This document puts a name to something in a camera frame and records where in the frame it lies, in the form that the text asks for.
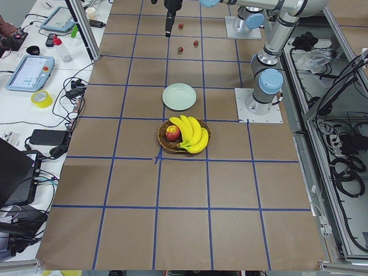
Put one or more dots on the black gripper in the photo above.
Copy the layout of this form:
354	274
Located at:
171	4

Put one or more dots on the strawberry plate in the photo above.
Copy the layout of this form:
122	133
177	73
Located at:
180	49

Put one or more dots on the pale green plate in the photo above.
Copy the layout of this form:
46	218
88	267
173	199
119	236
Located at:
179	96

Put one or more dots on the paper cup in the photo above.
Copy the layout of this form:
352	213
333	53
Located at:
91	13

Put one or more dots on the green marker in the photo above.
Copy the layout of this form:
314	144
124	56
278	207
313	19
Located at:
74	31

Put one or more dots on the far blue teach pendant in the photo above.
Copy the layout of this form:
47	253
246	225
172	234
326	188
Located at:
60	20

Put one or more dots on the blue teach pendant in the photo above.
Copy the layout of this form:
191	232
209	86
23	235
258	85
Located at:
31	74
60	20

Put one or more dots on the clear bottle red cap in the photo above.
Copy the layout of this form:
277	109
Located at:
61	49

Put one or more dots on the red yellow apple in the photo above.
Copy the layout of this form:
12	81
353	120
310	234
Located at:
172	133

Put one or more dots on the black phone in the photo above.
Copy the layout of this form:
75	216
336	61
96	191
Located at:
49	42

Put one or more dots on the yellow banana bunch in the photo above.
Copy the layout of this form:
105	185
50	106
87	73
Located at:
195	138

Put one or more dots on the brown wicker basket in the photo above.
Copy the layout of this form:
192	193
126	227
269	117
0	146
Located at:
170	145

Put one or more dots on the black cloth bundle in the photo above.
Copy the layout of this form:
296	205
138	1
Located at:
305	42

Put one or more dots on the black round bowl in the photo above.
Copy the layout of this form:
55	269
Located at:
33	50

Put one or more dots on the near blue teach pendant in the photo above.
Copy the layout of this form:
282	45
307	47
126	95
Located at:
31	74

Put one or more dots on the white crumpled cloth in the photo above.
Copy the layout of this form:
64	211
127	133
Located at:
313	61

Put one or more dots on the yellow tape roll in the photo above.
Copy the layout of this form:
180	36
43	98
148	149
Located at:
41	99

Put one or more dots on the black power adapter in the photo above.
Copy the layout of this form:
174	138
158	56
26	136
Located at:
47	137

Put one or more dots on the black laptop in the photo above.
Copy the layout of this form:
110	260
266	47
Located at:
19	170

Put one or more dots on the aluminium frame post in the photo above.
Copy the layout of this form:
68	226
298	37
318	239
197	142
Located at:
80	18

